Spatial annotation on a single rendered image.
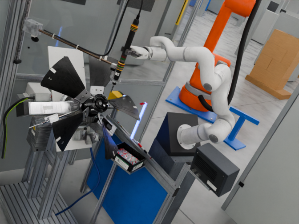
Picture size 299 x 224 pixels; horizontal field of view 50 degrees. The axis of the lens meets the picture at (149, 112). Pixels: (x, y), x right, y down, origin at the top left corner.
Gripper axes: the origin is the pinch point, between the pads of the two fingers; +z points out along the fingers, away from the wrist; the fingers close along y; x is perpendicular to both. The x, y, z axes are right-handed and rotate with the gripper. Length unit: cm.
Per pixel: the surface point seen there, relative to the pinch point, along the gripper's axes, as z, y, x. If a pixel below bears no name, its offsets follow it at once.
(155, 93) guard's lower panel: -120, 70, -70
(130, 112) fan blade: -16.0, -7.3, -40.6
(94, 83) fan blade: 7.4, 10.0, -28.4
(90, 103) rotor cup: 15.6, -3.2, -35.6
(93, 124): 2, 4, -57
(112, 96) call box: -31, 33, -52
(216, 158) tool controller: -33, -70, -33
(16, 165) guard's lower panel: 14, 71, -146
